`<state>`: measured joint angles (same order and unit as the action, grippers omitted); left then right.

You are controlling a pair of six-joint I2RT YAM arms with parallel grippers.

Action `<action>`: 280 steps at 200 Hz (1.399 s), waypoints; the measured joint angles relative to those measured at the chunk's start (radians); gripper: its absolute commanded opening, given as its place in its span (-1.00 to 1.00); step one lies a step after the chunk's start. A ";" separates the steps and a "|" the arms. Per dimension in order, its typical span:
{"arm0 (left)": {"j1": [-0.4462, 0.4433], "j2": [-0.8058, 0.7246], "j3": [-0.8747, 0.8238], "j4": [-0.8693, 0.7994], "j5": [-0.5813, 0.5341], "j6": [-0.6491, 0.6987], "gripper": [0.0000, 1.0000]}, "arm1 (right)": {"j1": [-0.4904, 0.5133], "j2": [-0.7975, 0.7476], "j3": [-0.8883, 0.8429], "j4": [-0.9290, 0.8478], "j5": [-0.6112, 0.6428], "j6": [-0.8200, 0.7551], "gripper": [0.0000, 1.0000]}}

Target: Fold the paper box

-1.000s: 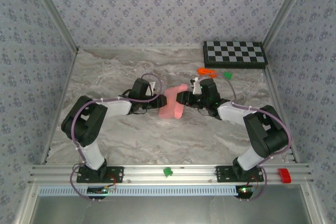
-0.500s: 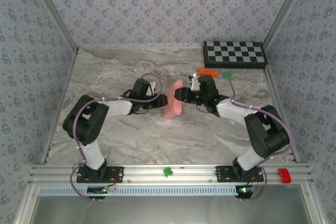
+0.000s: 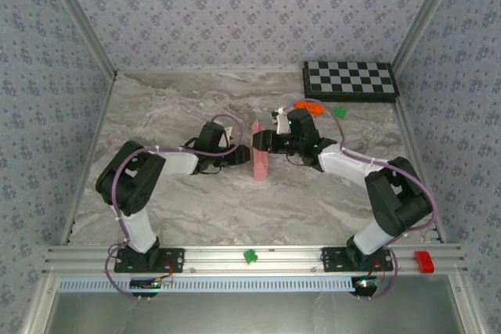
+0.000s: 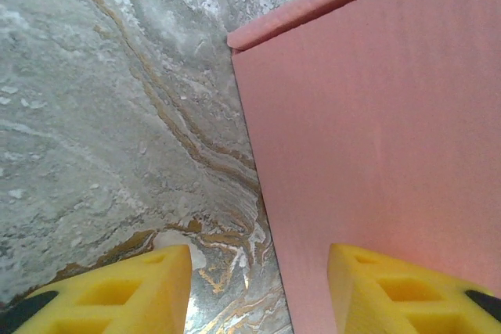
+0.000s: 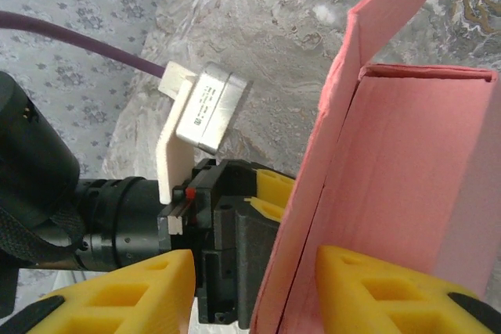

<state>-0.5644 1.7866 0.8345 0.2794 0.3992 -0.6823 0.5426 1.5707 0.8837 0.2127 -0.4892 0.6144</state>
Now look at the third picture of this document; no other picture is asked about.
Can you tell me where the pink paper box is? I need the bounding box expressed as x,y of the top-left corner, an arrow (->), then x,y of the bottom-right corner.
251,120 -> 272,183

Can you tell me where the orange toy brick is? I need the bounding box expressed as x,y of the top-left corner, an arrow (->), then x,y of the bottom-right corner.
294,100 -> 326,118

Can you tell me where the black grey chessboard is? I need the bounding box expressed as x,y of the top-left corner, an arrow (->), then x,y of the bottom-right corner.
302,60 -> 401,103

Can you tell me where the left circuit board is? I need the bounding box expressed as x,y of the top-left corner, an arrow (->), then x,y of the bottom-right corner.
130,277 -> 173,292

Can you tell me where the circuit board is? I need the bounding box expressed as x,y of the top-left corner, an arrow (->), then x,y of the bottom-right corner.
351,275 -> 387,296
130,277 -> 173,292

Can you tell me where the right circuit board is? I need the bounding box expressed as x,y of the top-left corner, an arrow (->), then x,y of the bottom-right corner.
351,275 -> 387,296

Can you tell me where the grey metal sheet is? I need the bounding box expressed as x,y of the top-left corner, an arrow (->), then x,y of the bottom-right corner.
41,290 -> 469,334

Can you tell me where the red plastic block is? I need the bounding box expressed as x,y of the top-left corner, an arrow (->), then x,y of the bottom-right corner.
414,250 -> 435,274

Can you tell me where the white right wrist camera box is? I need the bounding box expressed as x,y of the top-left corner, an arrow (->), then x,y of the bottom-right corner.
272,109 -> 291,135

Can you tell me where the aluminium rear rail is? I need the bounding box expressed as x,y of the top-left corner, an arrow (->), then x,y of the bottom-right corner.
116,67 -> 305,75

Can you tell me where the aluminium side rail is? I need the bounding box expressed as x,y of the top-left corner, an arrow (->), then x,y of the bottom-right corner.
392,70 -> 448,244
58,74 -> 118,245

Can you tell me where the aluminium mounting rail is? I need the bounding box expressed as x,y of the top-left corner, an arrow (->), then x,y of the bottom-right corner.
41,243 -> 469,276

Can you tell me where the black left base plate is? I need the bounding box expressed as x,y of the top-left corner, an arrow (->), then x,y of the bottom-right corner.
114,246 -> 186,274

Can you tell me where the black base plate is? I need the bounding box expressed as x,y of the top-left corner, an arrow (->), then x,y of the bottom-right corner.
114,246 -> 186,274
321,246 -> 394,274

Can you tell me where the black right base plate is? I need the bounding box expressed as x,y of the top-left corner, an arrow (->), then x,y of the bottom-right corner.
321,246 -> 394,274

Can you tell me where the pale blue slotted cable duct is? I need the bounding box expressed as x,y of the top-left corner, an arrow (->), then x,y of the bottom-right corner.
57,275 -> 363,293

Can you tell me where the aluminium frame post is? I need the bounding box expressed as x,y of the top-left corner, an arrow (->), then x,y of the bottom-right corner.
37,0 -> 119,79
391,0 -> 469,74

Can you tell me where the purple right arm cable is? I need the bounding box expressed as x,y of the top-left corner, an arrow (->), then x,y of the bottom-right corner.
279,98 -> 438,300

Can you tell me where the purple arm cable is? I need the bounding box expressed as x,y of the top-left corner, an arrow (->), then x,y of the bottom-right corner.
279,98 -> 438,300
103,113 -> 240,302

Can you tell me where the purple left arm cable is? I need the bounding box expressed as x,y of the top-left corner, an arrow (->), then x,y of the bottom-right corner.
103,113 -> 240,302

